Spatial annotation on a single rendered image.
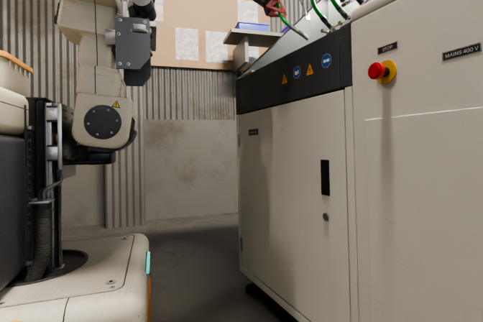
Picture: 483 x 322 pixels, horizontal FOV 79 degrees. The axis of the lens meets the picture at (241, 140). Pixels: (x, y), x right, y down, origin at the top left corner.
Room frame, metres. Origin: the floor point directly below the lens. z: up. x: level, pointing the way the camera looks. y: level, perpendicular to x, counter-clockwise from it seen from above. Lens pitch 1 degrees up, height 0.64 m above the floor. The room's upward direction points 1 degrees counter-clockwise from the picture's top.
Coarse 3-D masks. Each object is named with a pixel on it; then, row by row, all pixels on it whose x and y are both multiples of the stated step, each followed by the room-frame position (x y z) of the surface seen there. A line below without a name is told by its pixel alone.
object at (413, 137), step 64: (448, 0) 0.53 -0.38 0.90; (448, 64) 0.53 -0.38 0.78; (384, 128) 0.66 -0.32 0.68; (448, 128) 0.53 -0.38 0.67; (384, 192) 0.66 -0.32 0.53; (448, 192) 0.54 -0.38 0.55; (384, 256) 0.67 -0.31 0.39; (448, 256) 0.54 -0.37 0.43; (384, 320) 0.67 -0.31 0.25; (448, 320) 0.54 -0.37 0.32
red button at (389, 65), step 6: (390, 60) 0.64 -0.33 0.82; (372, 66) 0.63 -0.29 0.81; (378, 66) 0.62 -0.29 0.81; (384, 66) 0.62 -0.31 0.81; (390, 66) 0.64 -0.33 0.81; (372, 72) 0.63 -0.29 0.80; (378, 72) 0.62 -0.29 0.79; (384, 72) 0.62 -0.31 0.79; (390, 72) 0.64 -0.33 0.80; (372, 78) 0.64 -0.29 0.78; (378, 78) 0.63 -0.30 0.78; (384, 78) 0.65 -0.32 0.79; (390, 78) 0.64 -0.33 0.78
